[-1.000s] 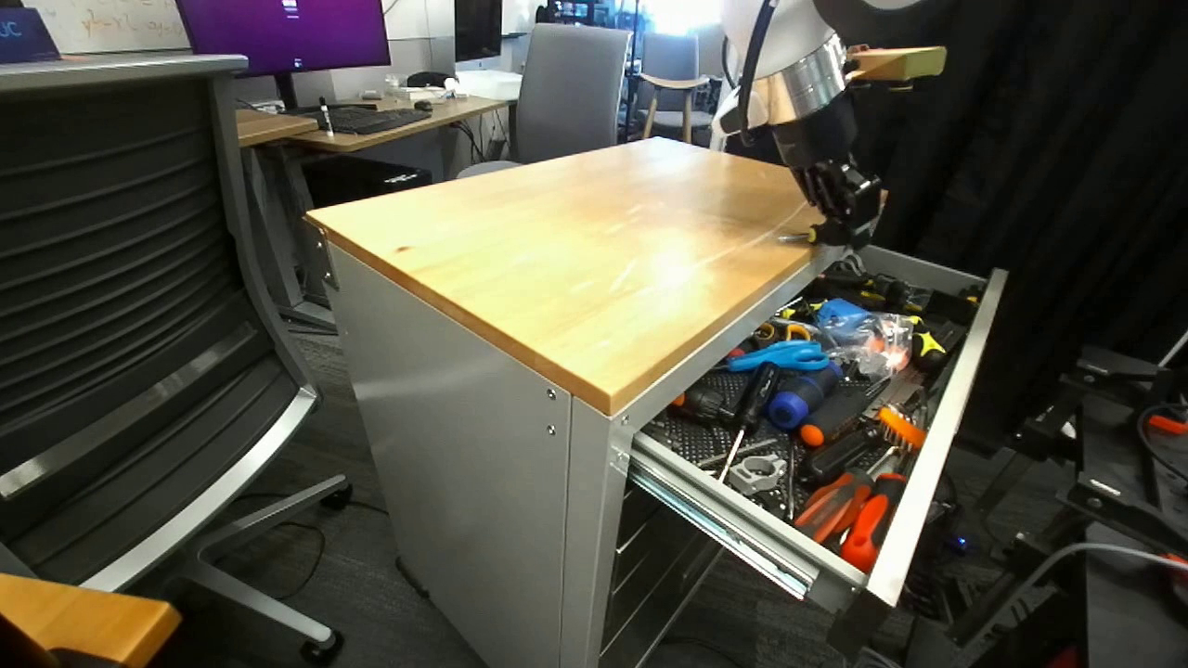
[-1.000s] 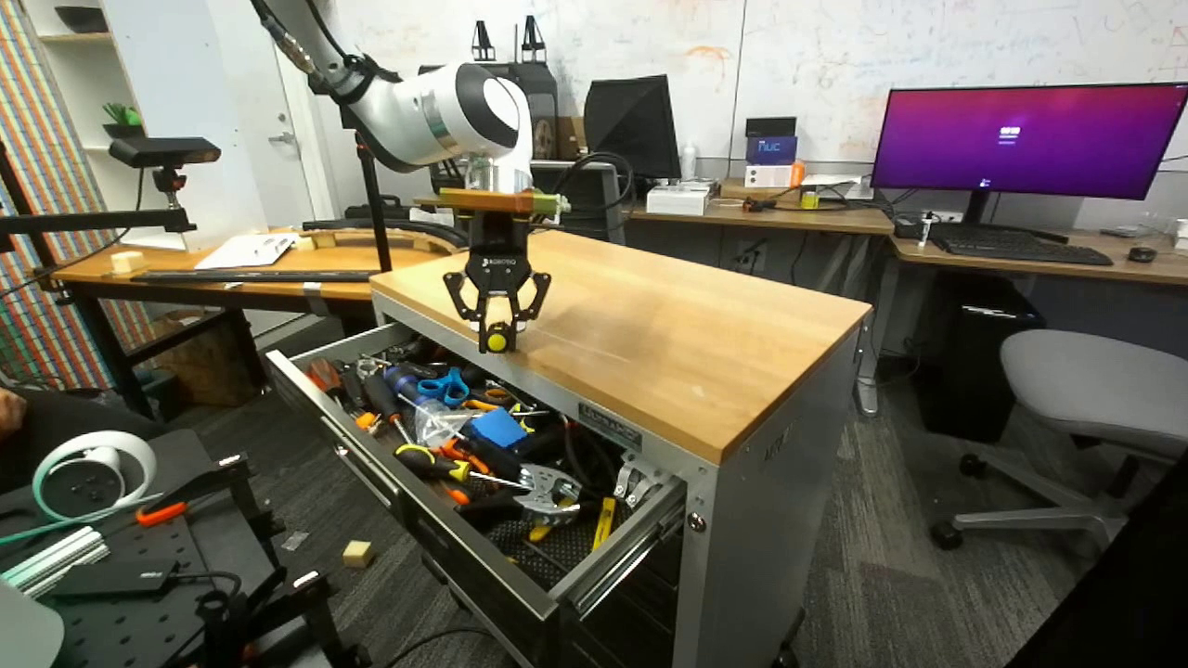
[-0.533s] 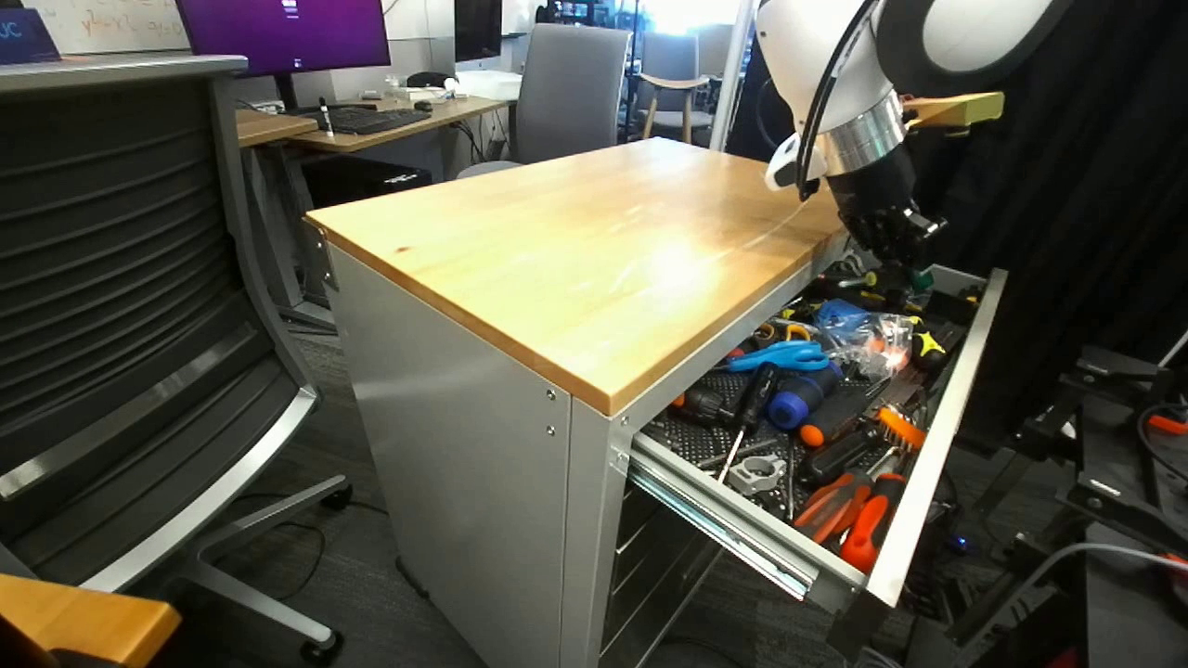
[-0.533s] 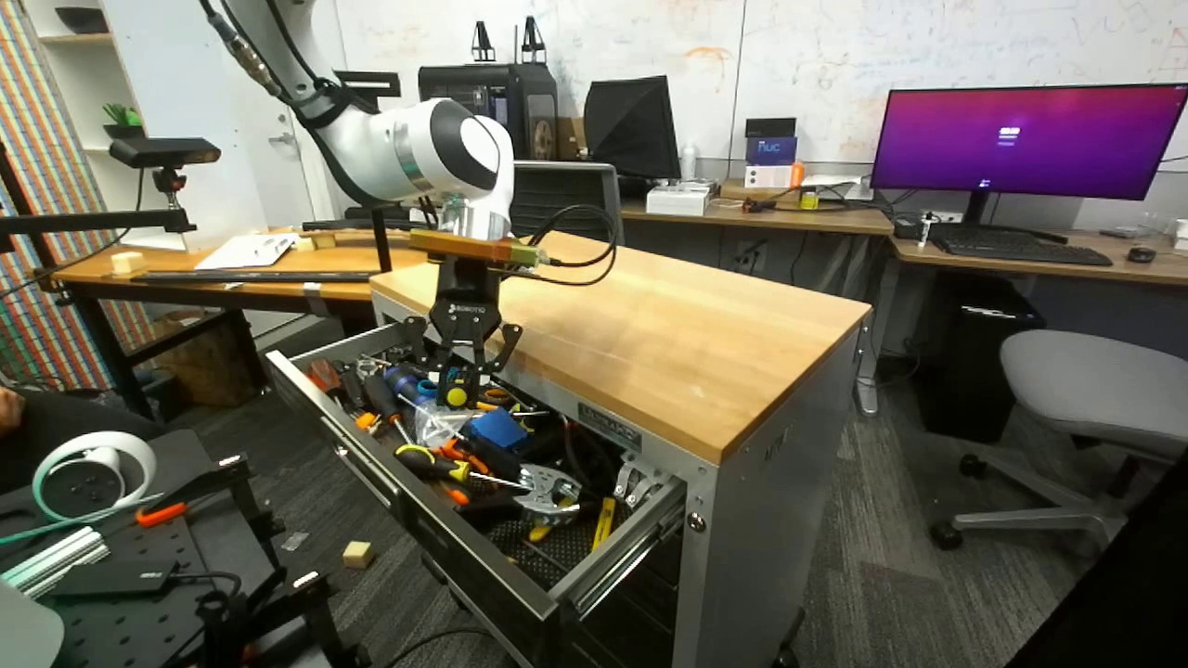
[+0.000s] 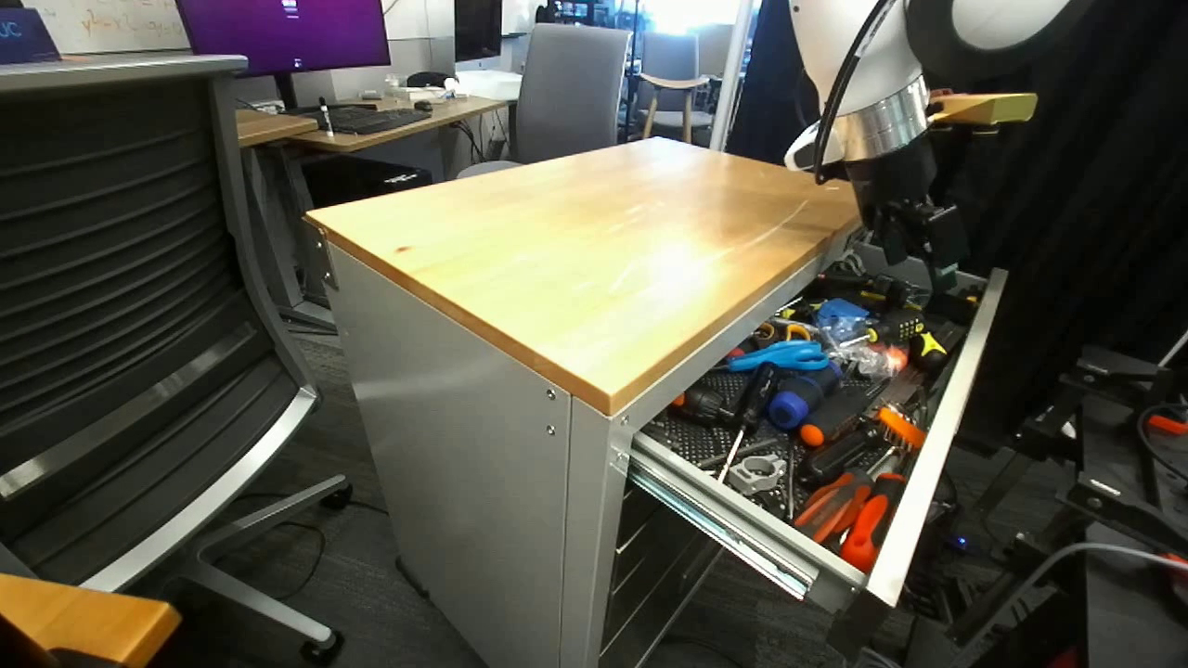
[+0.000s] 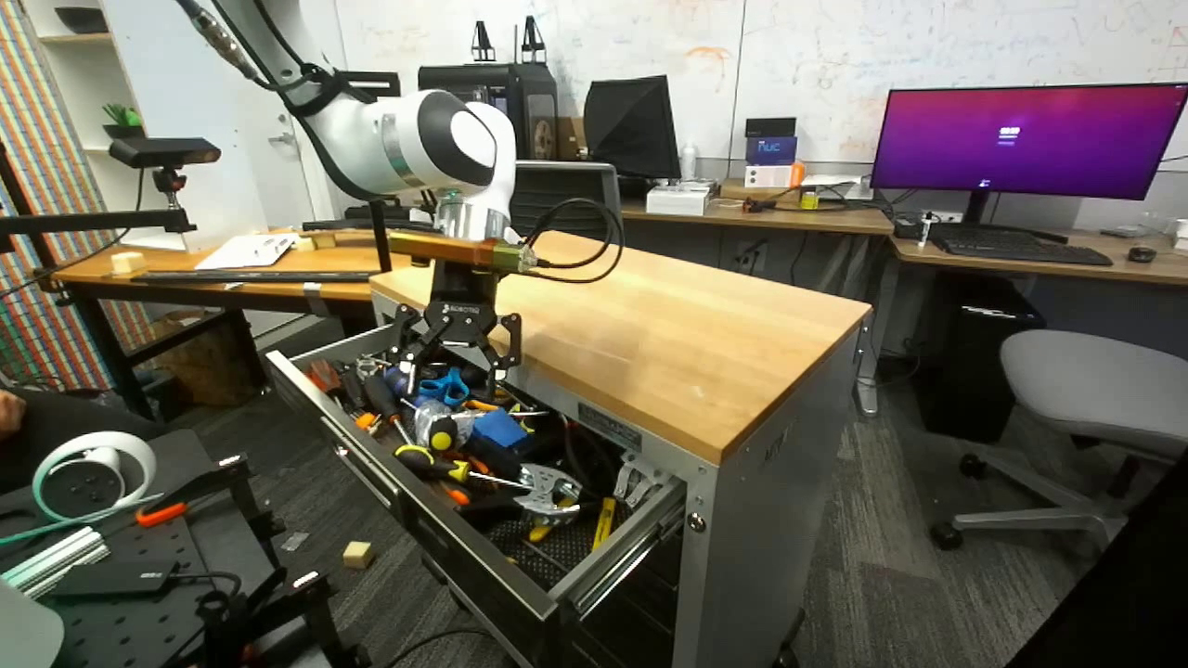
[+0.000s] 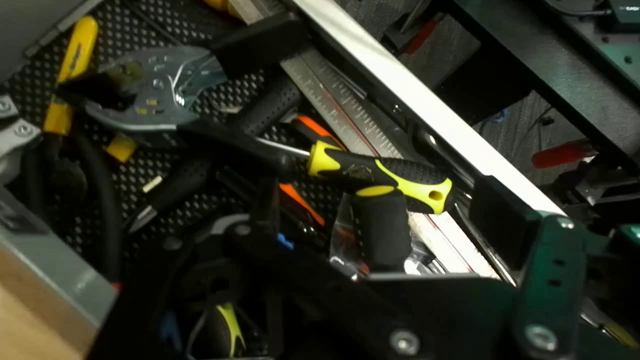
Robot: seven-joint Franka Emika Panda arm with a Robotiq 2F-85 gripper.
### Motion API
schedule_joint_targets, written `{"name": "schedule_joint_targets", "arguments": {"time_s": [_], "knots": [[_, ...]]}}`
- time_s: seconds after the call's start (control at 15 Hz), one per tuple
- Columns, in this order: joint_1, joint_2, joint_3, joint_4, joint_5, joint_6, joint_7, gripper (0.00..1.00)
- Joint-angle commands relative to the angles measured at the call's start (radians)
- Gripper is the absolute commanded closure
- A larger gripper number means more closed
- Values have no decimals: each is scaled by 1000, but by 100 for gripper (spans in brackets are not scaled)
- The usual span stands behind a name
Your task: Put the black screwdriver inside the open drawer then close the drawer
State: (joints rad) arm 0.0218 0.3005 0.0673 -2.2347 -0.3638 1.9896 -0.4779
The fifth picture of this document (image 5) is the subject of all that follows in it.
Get black computer keyboard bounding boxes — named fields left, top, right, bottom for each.
left=293, top=100, right=434, bottom=137

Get blue plastic box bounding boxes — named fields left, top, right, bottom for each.
left=808, top=292, right=877, bottom=344

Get orange handled tool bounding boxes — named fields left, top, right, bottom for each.
left=1143, top=408, right=1188, bottom=446

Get orange handled screwdriver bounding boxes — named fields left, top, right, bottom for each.
left=874, top=405, right=927, bottom=456

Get grey cabinet tool drawer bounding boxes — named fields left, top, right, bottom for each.
left=625, top=237, right=1014, bottom=617

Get grey tool cabinet wood top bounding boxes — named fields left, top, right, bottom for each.
left=304, top=135, right=870, bottom=668

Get grey office chair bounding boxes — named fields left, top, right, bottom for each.
left=457, top=18, right=635, bottom=186

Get blue plastic clamp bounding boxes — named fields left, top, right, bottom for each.
left=719, top=337, right=839, bottom=383

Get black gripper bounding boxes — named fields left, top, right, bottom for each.
left=851, top=137, right=989, bottom=307

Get purple screen computer monitor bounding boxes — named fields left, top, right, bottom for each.
left=172, top=0, right=395, bottom=116

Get wooden desk black frame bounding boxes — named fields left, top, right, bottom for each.
left=0, top=572, right=187, bottom=668

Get wooden desk grey legs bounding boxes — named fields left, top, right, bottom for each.
left=233, top=109, right=329, bottom=321

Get wooden armchair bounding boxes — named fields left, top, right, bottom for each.
left=631, top=34, right=736, bottom=148

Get dark blue cylinder tool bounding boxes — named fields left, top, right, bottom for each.
left=765, top=368, right=848, bottom=437

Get dark mesh office chair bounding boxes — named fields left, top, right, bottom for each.
left=0, top=51, right=355, bottom=668

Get wooden monitor desk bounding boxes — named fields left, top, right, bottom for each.
left=288, top=92, right=512, bottom=190

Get dark blue box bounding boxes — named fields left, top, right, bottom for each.
left=0, top=5, right=63, bottom=66

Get orange handled pliers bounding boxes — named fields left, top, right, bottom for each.
left=792, top=469, right=910, bottom=576

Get black computer tower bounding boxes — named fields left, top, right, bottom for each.
left=298, top=148, right=438, bottom=212

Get black curtain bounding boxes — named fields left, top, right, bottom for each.
left=726, top=0, right=1188, bottom=437

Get black floor cable bundle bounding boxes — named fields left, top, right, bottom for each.
left=922, top=485, right=1035, bottom=623

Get wooden wrist mount plate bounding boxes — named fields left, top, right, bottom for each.
left=926, top=91, right=1040, bottom=135

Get flashlight with red glow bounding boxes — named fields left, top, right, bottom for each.
left=848, top=342, right=915, bottom=386

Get black handled screwdriver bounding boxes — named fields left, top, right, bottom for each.
left=717, top=365, right=783, bottom=485

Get grey cable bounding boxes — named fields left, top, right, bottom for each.
left=989, top=540, right=1188, bottom=645

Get black yellow stubby screwdriver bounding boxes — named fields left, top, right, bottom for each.
left=896, top=317, right=954, bottom=373

